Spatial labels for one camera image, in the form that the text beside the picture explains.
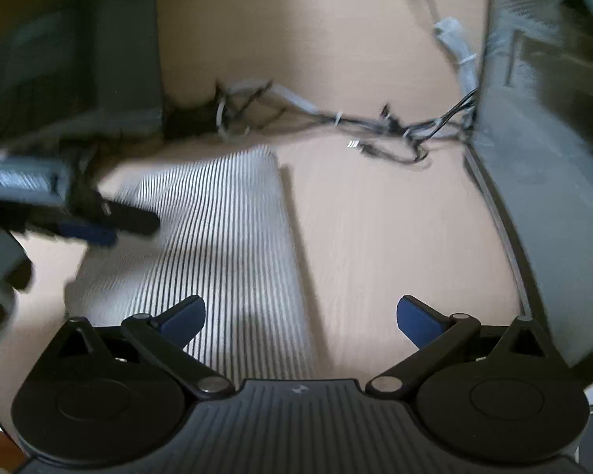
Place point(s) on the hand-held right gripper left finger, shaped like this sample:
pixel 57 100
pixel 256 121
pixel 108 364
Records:
pixel 185 318

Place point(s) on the grey white striped shirt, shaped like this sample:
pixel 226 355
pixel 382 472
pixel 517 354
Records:
pixel 212 256

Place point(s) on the dark computer monitor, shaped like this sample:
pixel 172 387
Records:
pixel 64 44

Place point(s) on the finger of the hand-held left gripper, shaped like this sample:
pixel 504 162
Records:
pixel 90 233
pixel 128 217

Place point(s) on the dark computer case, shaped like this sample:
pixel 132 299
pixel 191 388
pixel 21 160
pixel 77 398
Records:
pixel 548 158

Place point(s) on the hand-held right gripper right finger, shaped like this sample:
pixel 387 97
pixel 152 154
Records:
pixel 417 323

